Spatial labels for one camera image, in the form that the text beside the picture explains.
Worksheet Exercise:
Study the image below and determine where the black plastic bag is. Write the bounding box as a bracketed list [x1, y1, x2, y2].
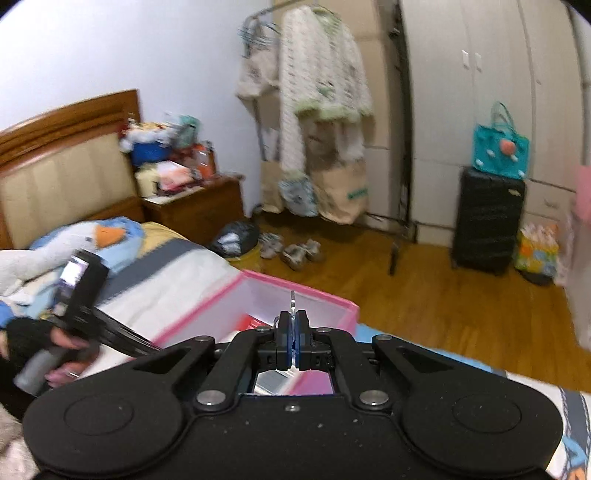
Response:
[208, 221, 259, 258]

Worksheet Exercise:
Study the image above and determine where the brown paper bag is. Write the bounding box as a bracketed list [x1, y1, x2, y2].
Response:
[311, 159, 369, 225]
[260, 160, 283, 214]

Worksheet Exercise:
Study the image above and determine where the colourful gift bag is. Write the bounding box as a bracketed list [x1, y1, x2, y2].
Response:
[514, 223, 560, 286]

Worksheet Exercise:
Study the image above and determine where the black clothes rack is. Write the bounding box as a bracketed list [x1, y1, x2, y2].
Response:
[239, 1, 417, 275]

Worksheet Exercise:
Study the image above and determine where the teal felt bag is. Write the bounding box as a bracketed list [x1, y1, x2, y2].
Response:
[472, 102, 530, 180]

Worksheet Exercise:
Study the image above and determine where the red glasses-pattern card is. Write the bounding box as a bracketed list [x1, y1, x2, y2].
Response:
[236, 314, 270, 331]

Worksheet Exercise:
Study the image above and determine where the pink paper bag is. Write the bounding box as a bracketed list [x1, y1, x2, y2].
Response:
[574, 166, 591, 223]

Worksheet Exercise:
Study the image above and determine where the left hand in black glove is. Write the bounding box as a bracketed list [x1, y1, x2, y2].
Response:
[1, 317, 99, 388]

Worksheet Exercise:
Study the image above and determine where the white wardrobe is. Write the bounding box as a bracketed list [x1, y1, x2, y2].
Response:
[400, 1, 584, 246]

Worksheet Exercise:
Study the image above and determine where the wooden nightstand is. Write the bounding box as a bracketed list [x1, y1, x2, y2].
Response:
[142, 176, 245, 245]

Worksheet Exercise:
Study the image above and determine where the black suitcase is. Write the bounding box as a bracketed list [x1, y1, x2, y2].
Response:
[451, 167, 527, 275]

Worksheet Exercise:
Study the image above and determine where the white knitted cardigan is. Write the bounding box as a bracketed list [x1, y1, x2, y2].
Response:
[280, 5, 374, 178]

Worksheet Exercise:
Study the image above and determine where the wooden padded headboard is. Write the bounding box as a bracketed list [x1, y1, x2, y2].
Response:
[1, 90, 144, 249]

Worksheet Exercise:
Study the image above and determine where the white printed plastic bag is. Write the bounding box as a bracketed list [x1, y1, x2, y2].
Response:
[279, 172, 318, 218]

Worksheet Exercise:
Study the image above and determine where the pink cardboard box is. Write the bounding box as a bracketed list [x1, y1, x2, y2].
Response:
[158, 288, 369, 422]

